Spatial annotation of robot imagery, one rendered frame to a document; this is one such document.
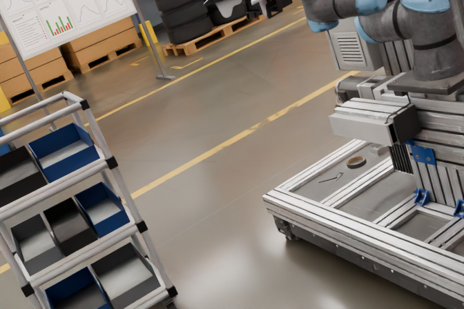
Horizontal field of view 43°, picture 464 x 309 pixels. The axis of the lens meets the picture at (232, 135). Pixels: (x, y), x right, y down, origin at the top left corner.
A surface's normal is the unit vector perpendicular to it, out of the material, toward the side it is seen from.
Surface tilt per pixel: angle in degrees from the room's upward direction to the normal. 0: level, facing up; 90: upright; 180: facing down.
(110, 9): 90
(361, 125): 90
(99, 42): 90
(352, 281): 0
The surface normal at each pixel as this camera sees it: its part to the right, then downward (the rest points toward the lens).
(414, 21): -0.67, 0.46
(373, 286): -0.34, -0.88
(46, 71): 0.46, 0.14
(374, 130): -0.81, 0.45
